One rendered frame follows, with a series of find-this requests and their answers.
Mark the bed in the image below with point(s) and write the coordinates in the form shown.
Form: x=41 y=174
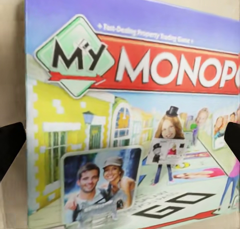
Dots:
x=13 y=186

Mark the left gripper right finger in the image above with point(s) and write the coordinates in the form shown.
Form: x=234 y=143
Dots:
x=232 y=138

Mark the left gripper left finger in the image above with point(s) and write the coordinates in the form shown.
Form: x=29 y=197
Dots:
x=12 y=138

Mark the board game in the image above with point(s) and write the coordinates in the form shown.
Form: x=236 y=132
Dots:
x=127 y=104

